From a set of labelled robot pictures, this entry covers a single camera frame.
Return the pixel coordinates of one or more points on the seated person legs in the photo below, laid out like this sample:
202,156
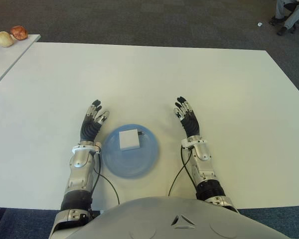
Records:
292,16

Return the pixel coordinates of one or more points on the white side table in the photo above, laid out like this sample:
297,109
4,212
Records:
7,57

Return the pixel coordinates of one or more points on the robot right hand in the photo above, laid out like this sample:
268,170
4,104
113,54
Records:
192,124

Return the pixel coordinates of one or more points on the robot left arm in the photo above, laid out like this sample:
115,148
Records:
79,174

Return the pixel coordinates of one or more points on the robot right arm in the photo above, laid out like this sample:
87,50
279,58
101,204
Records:
205,164

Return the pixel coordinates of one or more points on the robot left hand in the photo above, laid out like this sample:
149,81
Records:
89,130

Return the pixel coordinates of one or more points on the blue plastic plate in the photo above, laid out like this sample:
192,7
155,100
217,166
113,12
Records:
139,164

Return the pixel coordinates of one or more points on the reddish brown bread roll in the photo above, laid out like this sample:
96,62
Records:
19,33

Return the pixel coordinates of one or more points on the black office chair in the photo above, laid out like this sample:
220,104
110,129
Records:
289,5

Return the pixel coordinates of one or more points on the grey robot torso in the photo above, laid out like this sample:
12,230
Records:
179,219

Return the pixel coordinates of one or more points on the white charger cube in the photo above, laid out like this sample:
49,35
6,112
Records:
128,139

